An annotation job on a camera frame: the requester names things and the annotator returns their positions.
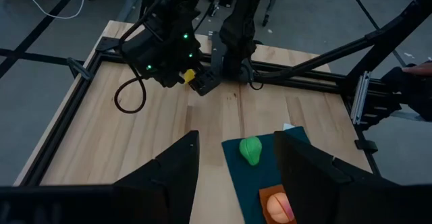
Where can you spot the green toy pear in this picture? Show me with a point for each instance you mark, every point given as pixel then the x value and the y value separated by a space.
pixel 250 149

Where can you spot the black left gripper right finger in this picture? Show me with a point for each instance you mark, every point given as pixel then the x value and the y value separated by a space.
pixel 320 193

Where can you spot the person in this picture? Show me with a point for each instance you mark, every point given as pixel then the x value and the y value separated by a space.
pixel 415 96

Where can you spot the black aluminium table frame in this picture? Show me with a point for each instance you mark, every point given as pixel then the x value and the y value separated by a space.
pixel 303 82

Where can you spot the teal cloth napkin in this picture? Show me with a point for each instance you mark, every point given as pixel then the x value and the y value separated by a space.
pixel 246 183

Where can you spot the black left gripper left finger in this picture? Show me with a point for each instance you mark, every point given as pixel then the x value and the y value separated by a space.
pixel 162 190

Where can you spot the silver frame bracket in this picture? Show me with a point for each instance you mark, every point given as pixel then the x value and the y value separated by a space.
pixel 359 99

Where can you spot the orange cloth napkin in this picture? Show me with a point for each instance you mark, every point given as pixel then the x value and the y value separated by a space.
pixel 263 200

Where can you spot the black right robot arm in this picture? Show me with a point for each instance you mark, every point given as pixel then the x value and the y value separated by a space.
pixel 239 21

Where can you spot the person's hand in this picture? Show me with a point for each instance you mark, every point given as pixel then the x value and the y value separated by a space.
pixel 420 69

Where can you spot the white paper card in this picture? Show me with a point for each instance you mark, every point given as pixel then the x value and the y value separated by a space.
pixel 288 127

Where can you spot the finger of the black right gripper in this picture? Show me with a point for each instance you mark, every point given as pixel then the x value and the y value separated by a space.
pixel 168 79
pixel 206 82

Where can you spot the pink toy peach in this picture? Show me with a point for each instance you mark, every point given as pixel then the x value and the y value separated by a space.
pixel 278 210

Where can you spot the yellow toy lemon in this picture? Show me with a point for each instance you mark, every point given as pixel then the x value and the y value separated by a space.
pixel 189 76

